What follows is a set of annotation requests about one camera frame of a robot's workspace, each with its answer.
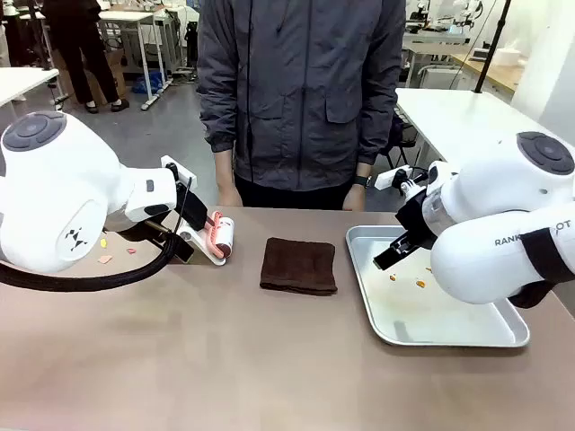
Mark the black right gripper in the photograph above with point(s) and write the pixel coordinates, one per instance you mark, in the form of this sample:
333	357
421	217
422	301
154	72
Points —
418	220

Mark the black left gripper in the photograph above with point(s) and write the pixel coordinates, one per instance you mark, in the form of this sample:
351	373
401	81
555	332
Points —
193	208

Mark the dark brown towel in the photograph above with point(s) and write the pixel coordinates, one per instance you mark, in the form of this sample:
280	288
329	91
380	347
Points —
298	266

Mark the person's right forearm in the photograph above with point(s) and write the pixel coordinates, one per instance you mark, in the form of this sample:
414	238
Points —
223	168

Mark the person's left forearm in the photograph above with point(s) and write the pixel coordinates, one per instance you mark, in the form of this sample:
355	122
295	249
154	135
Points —
364	169

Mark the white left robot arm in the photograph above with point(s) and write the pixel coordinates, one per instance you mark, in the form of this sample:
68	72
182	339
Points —
58	188

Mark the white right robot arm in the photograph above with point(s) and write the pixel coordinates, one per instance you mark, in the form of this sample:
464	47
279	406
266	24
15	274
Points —
485	211

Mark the person's right hand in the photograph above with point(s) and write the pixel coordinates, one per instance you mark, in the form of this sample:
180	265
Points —
229	196

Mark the person's left hand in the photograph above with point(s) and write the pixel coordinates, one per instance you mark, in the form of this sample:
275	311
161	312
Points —
355	198

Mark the white lint roller stand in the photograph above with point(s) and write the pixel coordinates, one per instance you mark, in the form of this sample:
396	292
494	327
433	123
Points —
202	244

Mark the silver metal tray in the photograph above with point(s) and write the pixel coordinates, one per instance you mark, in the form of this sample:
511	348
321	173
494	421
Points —
431	314

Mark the black wrist watch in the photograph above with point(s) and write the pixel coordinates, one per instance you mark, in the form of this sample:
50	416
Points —
362	181

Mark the peach coloured scrap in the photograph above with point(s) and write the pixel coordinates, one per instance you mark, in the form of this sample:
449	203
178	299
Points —
105	259

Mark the black chair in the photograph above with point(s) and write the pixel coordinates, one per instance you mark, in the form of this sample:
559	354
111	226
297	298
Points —
400	134

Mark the blue plastic bag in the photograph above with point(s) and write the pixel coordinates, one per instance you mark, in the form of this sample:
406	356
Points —
150	81

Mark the large white table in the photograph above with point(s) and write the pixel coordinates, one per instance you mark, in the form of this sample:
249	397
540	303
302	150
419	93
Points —
449	116

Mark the person in grey jacket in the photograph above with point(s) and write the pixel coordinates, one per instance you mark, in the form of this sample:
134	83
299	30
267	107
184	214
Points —
301	90

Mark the brown cardboard box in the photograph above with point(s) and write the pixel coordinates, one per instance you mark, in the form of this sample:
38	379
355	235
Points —
114	67

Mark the white desk with legs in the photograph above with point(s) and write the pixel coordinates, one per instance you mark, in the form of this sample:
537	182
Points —
144	40

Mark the background person in black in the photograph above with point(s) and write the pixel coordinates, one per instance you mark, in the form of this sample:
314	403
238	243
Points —
83	49

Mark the wooden top workbench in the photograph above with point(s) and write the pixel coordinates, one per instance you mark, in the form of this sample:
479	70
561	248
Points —
494	67

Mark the white side table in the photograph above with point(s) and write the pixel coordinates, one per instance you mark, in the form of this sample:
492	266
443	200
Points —
22	83

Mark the black stand pole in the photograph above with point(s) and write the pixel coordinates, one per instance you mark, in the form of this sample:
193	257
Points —
492	45

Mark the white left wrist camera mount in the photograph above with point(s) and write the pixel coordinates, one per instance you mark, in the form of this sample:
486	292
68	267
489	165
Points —
176	167

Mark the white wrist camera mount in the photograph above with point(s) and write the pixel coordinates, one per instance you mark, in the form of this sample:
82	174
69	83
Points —
391	178
176	167

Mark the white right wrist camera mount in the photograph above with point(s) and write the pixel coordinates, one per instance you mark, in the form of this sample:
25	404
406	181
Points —
391	178

